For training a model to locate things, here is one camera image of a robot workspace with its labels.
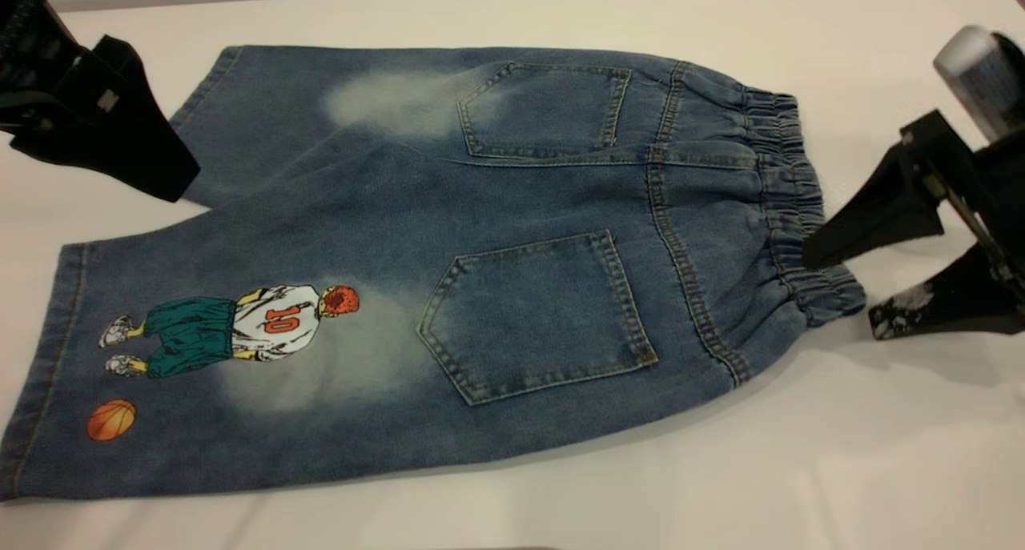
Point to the blue denim shorts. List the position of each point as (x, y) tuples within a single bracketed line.
[(480, 214)]

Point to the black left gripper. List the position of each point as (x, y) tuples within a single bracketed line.
[(36, 70)]

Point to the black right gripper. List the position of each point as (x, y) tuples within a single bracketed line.
[(989, 190)]

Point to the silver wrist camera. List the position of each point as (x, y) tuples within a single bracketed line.
[(977, 74)]

